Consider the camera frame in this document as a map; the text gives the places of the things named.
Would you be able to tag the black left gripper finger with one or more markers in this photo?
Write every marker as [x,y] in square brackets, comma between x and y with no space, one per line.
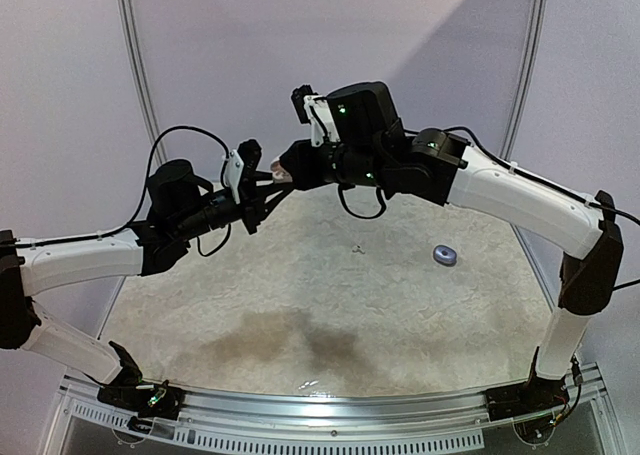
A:
[255,176]
[270,196]

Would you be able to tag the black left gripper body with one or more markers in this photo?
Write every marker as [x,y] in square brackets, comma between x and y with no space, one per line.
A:
[249,201]

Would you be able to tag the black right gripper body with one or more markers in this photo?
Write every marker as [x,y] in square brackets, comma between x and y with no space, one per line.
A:
[318,162]

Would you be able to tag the white round case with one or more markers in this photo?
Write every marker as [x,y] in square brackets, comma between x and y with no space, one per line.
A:
[279,174]

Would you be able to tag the blue earbud charging case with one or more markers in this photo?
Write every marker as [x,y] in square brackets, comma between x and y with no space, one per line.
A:
[445,255]

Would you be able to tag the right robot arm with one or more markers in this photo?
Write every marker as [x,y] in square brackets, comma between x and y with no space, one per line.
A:
[358,139]

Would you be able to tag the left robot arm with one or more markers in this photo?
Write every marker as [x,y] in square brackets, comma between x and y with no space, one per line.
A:
[183,208]

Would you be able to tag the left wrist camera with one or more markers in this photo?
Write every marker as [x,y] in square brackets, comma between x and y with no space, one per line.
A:
[239,168]

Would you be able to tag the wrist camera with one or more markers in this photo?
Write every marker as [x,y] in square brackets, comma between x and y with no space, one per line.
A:
[313,109]
[239,168]

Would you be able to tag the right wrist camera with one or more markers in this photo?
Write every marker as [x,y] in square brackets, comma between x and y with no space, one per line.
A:
[313,109]

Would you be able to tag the left aluminium corner post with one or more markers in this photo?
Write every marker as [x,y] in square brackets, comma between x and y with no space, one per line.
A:
[140,79]

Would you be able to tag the aluminium corner post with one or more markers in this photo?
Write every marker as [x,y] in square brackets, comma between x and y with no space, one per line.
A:
[525,75]
[140,79]

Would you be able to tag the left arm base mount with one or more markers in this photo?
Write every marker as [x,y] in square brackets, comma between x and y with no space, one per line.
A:
[147,399]

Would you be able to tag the right aluminium corner post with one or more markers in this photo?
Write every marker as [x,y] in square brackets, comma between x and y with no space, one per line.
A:
[525,75]

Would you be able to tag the aluminium front rail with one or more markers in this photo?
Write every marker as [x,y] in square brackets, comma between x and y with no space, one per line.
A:
[219,422]

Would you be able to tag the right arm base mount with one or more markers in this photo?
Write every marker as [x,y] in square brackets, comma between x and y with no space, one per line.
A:
[533,395]

